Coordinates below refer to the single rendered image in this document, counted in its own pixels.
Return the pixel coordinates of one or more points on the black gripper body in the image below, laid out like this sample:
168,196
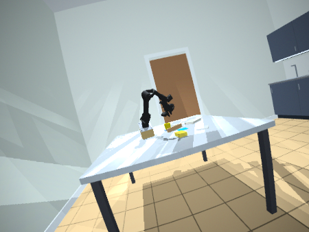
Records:
164,114

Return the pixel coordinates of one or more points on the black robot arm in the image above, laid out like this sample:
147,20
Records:
145,118

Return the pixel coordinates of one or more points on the tan curved bar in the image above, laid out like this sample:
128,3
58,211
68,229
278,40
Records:
174,128

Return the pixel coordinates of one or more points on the yellow cup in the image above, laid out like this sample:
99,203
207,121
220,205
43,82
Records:
167,125

